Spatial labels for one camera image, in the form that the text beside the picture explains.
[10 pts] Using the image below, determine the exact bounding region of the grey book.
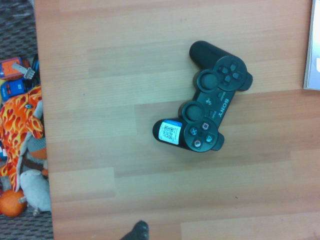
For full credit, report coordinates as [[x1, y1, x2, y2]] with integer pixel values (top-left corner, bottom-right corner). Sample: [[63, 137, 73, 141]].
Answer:
[[302, 0, 320, 92]]

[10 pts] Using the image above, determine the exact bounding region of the black Sony gamepad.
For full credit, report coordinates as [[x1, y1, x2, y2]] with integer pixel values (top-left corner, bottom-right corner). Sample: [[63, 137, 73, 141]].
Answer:
[[152, 40, 254, 153]]

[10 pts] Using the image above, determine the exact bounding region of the grey and orange plush toy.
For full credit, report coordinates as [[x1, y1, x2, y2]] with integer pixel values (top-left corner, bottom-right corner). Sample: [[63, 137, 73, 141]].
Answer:
[[21, 135, 49, 180]]

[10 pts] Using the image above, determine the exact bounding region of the blue toy police car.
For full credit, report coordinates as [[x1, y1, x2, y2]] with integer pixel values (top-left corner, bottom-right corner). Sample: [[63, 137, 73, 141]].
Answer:
[[0, 79, 27, 104]]

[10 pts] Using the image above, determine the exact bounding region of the orange flame dolphin plush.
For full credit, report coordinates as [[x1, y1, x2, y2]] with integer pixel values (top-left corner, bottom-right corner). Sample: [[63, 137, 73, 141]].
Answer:
[[0, 84, 46, 193]]

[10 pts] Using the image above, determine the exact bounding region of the light grey plush toy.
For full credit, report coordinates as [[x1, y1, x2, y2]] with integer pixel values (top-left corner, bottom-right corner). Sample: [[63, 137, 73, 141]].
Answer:
[[19, 169, 52, 217]]

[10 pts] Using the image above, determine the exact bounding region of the grey woven wicker basket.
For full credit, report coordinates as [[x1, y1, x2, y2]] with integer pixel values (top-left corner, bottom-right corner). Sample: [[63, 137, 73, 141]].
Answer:
[[0, 0, 55, 240]]

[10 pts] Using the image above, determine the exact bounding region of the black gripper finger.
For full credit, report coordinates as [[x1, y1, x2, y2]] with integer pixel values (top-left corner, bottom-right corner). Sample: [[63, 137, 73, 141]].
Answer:
[[119, 219, 150, 240]]

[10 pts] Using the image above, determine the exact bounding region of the orange plush pumpkin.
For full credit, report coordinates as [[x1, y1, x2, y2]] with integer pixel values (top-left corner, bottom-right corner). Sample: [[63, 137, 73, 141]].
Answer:
[[0, 188, 28, 218]]

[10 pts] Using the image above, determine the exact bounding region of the orange toy truck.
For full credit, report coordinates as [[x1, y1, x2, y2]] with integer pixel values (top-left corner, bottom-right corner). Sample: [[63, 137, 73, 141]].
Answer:
[[0, 56, 35, 81]]

